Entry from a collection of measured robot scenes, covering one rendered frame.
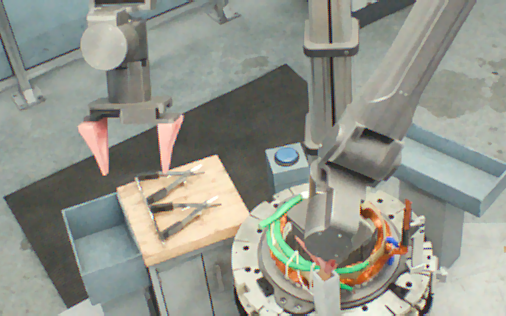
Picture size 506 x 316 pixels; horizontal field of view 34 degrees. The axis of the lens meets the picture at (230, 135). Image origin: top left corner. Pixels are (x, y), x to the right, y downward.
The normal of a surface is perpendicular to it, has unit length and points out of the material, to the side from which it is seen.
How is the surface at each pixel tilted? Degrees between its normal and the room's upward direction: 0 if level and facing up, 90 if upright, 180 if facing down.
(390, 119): 74
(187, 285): 90
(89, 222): 90
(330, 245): 94
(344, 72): 90
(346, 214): 32
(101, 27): 60
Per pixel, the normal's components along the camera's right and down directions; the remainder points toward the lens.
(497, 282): -0.11, -0.75
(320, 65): -0.10, 0.66
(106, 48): -0.14, 0.21
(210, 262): 0.35, 0.58
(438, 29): 0.04, 0.42
